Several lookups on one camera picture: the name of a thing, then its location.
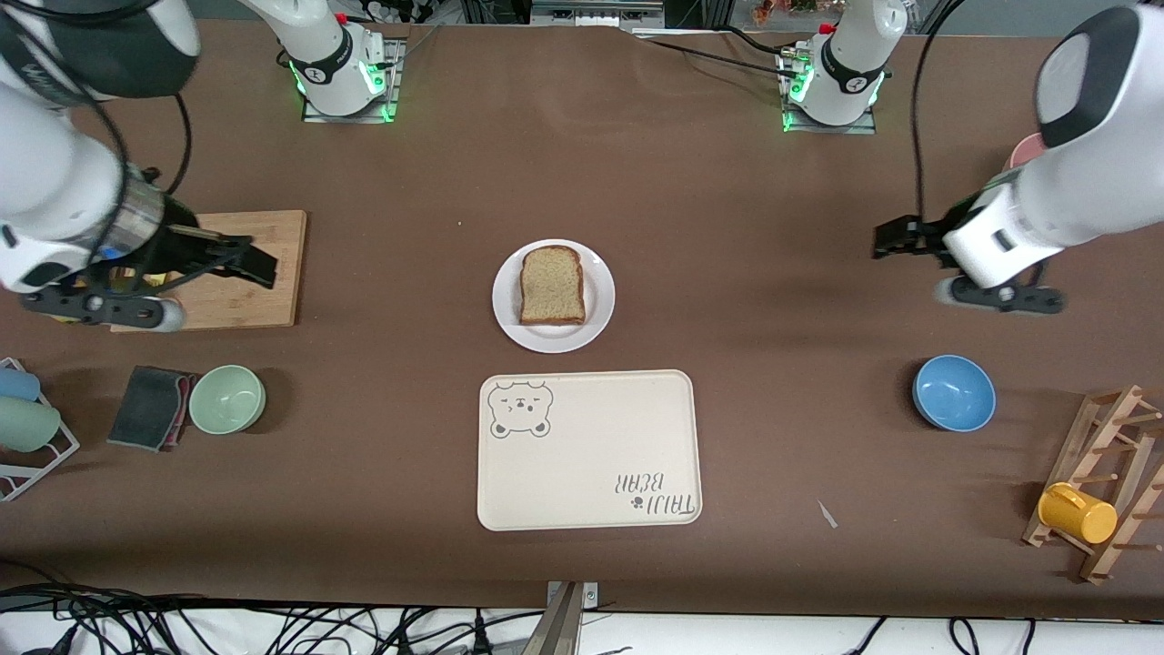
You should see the cream tray with bear print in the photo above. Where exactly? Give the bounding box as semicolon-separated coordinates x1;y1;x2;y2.
477;369;704;532

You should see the white wire rack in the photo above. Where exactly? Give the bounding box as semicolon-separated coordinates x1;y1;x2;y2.
0;358;81;501

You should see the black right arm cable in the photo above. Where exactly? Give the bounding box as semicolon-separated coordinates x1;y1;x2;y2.
136;91;194;201

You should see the wooden mug rack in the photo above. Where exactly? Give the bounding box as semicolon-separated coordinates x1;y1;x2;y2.
1021;385;1164;585

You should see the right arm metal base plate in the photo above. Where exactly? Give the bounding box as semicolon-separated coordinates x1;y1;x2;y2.
302;36;403;124

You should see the blue cup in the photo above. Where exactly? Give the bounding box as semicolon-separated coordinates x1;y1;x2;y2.
0;365;42;402

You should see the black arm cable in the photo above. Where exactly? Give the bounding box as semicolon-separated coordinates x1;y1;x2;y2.
136;91;194;201
911;0;967;225

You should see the mint green bowl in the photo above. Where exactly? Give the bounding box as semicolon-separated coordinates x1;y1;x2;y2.
188;365;267;435

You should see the metal mount bracket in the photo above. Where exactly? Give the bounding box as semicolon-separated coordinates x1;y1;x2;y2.
523;580;599;655

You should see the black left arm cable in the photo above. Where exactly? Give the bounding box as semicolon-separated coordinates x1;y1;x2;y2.
911;0;967;225

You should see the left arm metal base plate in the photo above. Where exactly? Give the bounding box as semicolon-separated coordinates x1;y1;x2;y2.
780;45;878;136

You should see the blue bowl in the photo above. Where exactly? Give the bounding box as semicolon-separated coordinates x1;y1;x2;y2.
912;355;997;432

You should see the bamboo cutting board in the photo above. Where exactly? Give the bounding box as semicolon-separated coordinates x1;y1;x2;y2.
110;210;308;334

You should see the pale green cup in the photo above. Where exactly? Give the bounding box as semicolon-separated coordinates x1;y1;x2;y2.
0;398;63;453

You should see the pink bowl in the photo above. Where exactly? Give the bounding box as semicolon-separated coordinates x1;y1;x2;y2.
1003;133;1049;172

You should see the yellow mug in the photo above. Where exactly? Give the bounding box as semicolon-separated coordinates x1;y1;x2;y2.
1038;482;1119;545

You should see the plain brown bread slice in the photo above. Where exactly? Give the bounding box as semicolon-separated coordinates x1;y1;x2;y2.
519;245;587;327

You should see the black cable bundle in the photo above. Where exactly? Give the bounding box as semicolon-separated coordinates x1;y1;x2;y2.
0;564;547;655

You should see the dark grey folded cloth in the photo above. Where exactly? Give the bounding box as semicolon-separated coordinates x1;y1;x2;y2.
106;366;194;452

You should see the black table cable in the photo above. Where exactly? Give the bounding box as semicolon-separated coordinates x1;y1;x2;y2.
632;27;797;78

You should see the round white plate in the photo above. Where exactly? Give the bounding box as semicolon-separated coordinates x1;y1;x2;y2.
492;238;617;355

